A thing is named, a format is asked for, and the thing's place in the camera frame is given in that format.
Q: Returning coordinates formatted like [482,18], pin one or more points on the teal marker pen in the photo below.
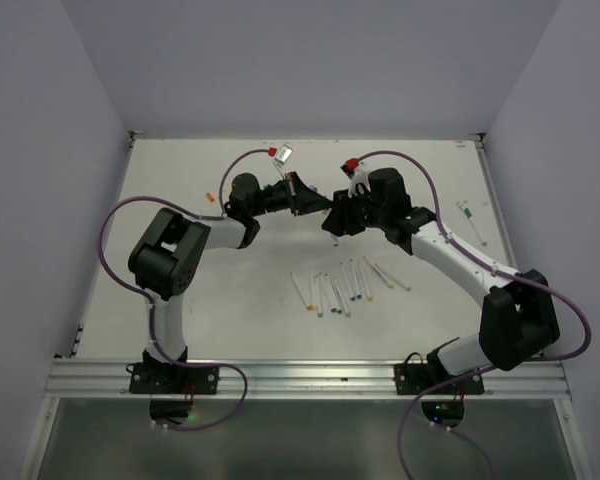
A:
[329,294]

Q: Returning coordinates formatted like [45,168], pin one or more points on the light orange capped marker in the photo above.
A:
[393,279]

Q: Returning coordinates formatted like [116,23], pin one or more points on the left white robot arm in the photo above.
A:
[165,259]

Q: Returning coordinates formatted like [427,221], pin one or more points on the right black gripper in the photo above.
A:
[339,220]

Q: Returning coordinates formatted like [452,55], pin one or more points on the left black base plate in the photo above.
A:
[172,389]

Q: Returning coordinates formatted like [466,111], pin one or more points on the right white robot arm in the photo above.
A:
[518,318]

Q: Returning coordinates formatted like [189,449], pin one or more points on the aluminium mounting rail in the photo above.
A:
[314,380]

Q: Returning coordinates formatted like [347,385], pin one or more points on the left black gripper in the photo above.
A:
[303,196]

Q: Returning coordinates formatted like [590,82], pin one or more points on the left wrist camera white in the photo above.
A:
[280,156]

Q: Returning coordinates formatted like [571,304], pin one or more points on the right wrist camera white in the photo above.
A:
[357,172]

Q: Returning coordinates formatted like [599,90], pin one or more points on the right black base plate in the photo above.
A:
[418,373]

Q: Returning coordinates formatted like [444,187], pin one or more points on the green marker pen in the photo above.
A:
[319,297]

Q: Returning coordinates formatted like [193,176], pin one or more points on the blue capped marker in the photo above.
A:
[355,280]

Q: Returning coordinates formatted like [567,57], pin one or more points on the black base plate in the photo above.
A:
[418,373]
[172,389]

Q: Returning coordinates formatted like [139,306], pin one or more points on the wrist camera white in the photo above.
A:
[280,156]
[357,172]

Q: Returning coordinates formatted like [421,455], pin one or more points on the yellow marker pen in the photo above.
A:
[366,285]
[312,294]

